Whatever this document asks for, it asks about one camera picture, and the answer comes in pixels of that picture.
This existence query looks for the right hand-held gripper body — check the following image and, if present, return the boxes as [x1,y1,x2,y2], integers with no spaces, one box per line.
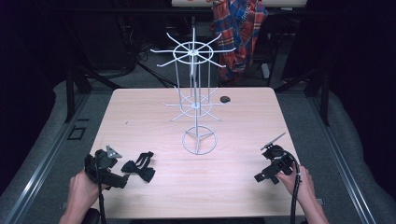
[260,132,297,176]

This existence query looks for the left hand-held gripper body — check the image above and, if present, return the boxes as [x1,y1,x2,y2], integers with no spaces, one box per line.
[84,145,123,185]

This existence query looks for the black bow tie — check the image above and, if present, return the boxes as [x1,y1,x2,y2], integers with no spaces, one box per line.
[120,151,156,184]

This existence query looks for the person's right hand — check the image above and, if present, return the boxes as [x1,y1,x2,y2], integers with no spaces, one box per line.
[275,164,318,213]

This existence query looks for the person's left hand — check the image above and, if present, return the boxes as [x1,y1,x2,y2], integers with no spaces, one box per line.
[66,169,110,217]

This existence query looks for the black metal stand leg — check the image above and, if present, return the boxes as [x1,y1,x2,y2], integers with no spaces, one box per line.
[64,65,93,123]
[303,66,332,127]

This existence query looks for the red blue plaid cloth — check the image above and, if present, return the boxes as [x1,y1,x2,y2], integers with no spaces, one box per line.
[212,0,269,84]

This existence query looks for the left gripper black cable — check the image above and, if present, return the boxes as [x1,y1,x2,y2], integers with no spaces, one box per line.
[93,152,107,224]

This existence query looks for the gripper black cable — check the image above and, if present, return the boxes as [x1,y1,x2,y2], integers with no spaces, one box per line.
[93,152,107,224]
[281,150,304,224]

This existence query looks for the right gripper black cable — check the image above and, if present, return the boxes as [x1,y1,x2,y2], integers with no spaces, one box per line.
[281,150,304,224]

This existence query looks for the grey metal floor rail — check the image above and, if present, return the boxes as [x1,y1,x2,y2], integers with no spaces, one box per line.
[0,92,92,224]
[306,92,378,224]

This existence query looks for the white wire display rack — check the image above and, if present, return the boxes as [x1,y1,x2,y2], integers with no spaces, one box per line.
[149,26,237,156]

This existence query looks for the black floor cables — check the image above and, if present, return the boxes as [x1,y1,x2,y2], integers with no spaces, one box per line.
[122,40,177,89]

